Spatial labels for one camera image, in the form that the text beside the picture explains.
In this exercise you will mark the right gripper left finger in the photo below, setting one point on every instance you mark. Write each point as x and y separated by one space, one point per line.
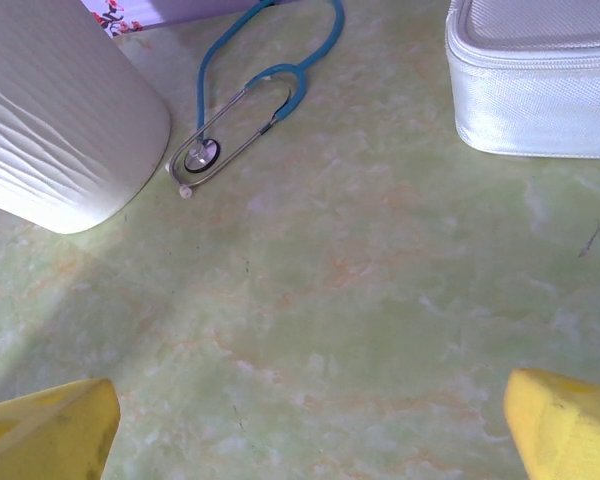
45 440

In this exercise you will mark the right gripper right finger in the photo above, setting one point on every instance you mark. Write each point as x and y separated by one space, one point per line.
570 435

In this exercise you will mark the white ribbed waste bin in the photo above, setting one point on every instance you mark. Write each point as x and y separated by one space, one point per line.
55 125

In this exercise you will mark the blue stethoscope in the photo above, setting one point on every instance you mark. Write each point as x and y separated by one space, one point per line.
201 156

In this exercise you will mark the white zippered case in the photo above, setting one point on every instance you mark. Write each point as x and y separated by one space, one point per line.
535 95

